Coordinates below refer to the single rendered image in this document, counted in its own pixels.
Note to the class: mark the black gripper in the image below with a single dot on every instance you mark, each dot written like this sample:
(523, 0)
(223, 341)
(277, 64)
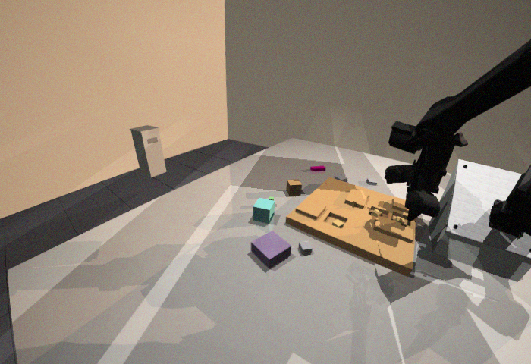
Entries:
(419, 197)

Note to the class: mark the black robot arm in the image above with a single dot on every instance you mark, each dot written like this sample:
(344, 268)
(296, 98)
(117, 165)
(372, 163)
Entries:
(434, 134)

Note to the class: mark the teal cube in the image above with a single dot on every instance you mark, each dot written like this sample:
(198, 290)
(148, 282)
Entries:
(263, 210)

